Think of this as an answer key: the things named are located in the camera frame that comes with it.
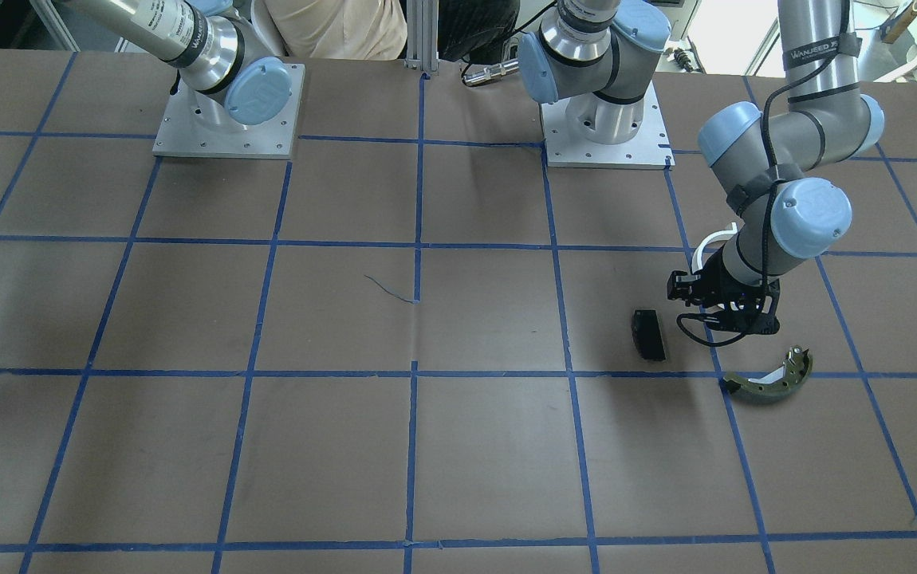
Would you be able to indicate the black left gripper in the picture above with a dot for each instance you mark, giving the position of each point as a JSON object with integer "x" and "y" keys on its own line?
{"x": 718, "y": 281}

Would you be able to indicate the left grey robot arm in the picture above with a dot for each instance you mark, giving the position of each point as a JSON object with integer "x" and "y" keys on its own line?
{"x": 600, "y": 57}

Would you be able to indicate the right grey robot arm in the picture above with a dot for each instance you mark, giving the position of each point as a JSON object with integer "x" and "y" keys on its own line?
{"x": 215, "y": 50}

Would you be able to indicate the black brake pad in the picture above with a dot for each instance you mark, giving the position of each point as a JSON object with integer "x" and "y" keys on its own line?
{"x": 648, "y": 336}

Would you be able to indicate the green brake shoe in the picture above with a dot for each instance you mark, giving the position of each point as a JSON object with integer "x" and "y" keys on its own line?
{"x": 781, "y": 383}

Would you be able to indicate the person in beige shirt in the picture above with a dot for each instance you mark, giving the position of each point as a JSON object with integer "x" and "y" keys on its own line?
{"x": 345, "y": 30}

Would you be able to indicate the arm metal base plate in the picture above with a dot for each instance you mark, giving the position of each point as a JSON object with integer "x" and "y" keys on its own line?
{"x": 196, "y": 127}
{"x": 587, "y": 132}

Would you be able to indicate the aluminium frame post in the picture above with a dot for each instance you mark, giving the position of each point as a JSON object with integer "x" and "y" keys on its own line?
{"x": 422, "y": 36}

